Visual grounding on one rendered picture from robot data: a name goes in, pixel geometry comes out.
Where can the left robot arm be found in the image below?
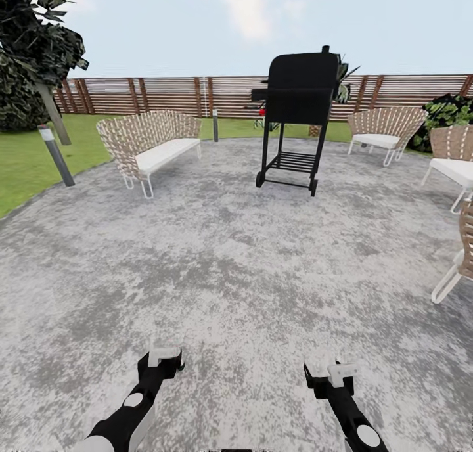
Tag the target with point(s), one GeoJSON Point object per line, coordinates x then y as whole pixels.
{"type": "Point", "coordinates": [126, 428]}

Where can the garden chair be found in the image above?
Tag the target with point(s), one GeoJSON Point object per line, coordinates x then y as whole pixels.
{"type": "Point", "coordinates": [388, 128]}
{"type": "Point", "coordinates": [141, 145]}
{"type": "Point", "coordinates": [453, 156]}
{"type": "Point", "coordinates": [464, 259]}

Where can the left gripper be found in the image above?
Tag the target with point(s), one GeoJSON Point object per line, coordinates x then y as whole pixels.
{"type": "Point", "coordinates": [165, 370]}

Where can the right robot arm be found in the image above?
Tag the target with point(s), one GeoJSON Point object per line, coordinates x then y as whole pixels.
{"type": "Point", "coordinates": [361, 436]}

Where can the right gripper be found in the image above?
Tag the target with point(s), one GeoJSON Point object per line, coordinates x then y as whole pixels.
{"type": "Point", "coordinates": [324, 390]}

